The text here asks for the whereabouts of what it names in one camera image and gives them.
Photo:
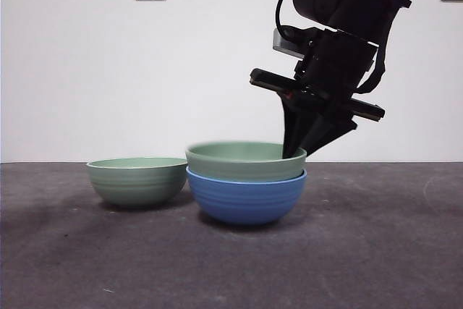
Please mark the green ribbed bowl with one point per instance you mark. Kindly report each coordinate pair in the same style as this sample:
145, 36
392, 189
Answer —
238, 168
135, 186

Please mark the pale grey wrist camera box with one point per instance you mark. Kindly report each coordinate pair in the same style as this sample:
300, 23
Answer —
285, 43

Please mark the blue ribbed bowl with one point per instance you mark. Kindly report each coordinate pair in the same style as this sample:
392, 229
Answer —
246, 200

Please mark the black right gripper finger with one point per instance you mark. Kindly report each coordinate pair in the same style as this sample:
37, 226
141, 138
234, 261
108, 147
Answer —
325, 131
291, 128

